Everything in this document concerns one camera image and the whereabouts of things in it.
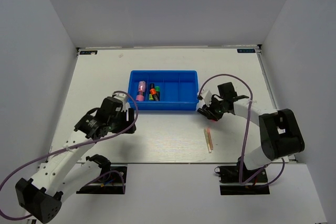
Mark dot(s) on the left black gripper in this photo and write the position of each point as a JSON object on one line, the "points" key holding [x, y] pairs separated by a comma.
{"points": [[132, 117]]}

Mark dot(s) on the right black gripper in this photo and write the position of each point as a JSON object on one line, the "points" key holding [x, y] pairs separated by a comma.
{"points": [[211, 114]]}

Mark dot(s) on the pink translucent stick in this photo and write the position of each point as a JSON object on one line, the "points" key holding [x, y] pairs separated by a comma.
{"points": [[209, 139]]}

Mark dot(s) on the pink capped tube of leads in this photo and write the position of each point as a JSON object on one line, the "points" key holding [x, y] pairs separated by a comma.
{"points": [[141, 91]]}

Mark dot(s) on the orange capped black highlighter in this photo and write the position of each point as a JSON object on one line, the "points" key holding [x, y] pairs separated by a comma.
{"points": [[153, 92]]}

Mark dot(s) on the green capped black highlighter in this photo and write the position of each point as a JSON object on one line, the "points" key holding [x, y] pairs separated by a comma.
{"points": [[157, 89]]}

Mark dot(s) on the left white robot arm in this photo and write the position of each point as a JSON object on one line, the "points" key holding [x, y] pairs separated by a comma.
{"points": [[44, 193]]}

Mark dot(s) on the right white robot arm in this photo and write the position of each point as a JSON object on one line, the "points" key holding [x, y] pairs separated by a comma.
{"points": [[279, 132]]}

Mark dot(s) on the blue plastic divided bin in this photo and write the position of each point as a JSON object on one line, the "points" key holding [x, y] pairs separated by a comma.
{"points": [[178, 89]]}

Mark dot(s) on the right blue corner label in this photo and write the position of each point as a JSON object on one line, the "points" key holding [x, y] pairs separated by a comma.
{"points": [[246, 51]]}

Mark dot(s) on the blue corner label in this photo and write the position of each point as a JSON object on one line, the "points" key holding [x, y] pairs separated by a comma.
{"points": [[88, 52], [246, 51]]}

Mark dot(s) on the left blue corner label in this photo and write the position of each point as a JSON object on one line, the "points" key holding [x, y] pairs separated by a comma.
{"points": [[88, 52]]}

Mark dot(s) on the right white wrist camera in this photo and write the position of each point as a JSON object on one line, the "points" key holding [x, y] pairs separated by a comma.
{"points": [[206, 96]]}

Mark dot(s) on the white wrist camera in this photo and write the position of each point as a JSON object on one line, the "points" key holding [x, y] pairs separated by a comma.
{"points": [[206, 96], [126, 109]]}

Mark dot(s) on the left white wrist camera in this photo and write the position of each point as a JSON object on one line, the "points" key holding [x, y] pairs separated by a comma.
{"points": [[126, 109]]}

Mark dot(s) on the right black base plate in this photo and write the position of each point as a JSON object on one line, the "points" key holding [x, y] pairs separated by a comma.
{"points": [[229, 182]]}

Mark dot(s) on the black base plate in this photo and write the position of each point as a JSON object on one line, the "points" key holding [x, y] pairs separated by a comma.
{"points": [[109, 185], [229, 182]]}

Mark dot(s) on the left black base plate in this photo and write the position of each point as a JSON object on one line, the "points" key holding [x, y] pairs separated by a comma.
{"points": [[109, 185]]}

